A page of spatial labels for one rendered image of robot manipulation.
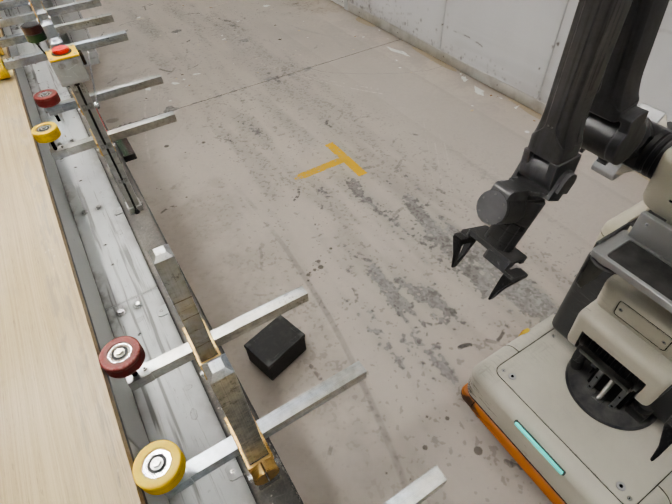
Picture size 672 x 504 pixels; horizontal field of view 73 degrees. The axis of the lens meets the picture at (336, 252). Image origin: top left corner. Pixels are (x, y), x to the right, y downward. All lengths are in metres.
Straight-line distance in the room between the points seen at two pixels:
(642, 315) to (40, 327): 1.27
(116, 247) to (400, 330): 1.17
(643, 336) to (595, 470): 0.55
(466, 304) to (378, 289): 0.40
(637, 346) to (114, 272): 1.43
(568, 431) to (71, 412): 1.34
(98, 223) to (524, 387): 1.55
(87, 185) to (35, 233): 0.65
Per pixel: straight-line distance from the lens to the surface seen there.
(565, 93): 0.76
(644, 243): 1.05
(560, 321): 1.75
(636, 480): 1.67
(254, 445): 0.86
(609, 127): 0.90
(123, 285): 1.55
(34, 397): 1.06
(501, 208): 0.78
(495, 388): 1.65
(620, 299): 1.18
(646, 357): 1.20
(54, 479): 0.96
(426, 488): 0.91
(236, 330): 1.08
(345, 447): 1.80
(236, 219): 2.57
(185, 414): 1.23
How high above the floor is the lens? 1.69
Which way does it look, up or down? 47 degrees down
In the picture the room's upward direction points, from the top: 3 degrees counter-clockwise
